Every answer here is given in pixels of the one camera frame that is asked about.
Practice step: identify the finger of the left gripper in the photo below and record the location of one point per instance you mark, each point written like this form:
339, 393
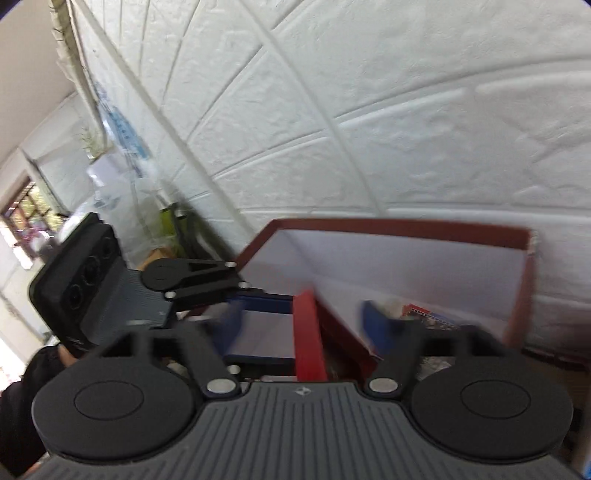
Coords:
194, 283

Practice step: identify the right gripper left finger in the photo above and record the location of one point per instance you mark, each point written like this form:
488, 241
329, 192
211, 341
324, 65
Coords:
140, 392

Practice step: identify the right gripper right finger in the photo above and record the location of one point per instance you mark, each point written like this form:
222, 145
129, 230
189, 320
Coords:
465, 391

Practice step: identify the clear plastic bag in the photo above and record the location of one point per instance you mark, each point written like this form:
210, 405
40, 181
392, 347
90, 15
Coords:
129, 192

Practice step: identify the dark red cardboard box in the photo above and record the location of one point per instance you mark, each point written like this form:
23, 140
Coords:
471, 273

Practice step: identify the red flat box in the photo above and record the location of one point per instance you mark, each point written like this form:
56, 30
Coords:
309, 356

